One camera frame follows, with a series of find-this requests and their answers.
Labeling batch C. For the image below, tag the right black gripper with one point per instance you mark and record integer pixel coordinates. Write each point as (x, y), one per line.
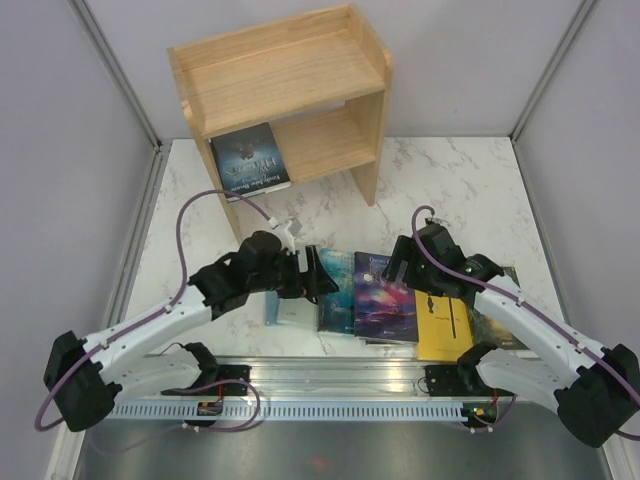
(404, 249)

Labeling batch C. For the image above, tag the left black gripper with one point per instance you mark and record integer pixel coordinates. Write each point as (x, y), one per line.
(311, 283)

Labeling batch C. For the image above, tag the Robinson Crusoe purple book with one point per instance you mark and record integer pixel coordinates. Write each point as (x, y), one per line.
(383, 310)

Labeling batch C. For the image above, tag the Wuthering Heights dark blue book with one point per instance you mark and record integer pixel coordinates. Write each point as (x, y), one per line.
(249, 162)

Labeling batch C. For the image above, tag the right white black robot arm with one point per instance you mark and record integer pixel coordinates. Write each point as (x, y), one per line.
(593, 389)

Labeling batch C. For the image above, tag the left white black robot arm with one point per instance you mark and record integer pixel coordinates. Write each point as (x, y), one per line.
(87, 377)

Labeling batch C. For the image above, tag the grey white book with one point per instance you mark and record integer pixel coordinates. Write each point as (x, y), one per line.
(298, 313)

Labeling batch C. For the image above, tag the teal sea cover book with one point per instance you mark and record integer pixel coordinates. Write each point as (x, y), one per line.
(336, 310)

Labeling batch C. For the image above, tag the light blue book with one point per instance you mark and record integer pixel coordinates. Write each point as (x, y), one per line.
(272, 302)

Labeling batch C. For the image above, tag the yellow book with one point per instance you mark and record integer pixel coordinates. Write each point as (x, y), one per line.
(443, 328)

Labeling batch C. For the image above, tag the black Moon and Sixpence book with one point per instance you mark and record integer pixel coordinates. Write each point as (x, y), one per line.
(386, 343)

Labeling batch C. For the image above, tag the green gold fantasy book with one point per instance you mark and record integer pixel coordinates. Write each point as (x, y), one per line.
(488, 330)

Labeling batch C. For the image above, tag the wooden two-tier shelf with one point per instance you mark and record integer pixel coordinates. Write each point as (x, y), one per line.
(322, 78)

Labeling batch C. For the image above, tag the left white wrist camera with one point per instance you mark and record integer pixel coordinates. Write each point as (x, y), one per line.
(286, 231)

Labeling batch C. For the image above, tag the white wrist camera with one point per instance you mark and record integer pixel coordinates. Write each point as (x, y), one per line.
(286, 231)
(439, 221)

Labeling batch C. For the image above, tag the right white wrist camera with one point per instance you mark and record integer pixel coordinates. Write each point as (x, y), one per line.
(439, 221)

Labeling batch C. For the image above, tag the aluminium mounting rail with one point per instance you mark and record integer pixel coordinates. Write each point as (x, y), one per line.
(320, 372)

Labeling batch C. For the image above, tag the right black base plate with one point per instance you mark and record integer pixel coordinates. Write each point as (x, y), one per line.
(442, 380)

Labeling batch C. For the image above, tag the white slotted cable duct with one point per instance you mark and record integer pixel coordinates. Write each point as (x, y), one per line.
(280, 410)

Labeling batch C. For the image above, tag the right aluminium frame post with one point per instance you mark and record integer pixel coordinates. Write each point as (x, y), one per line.
(562, 48)

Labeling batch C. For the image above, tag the aluminium frame post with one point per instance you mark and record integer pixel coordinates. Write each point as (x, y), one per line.
(102, 47)
(562, 48)

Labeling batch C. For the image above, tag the left aluminium frame post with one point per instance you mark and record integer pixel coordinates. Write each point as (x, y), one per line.
(102, 47)

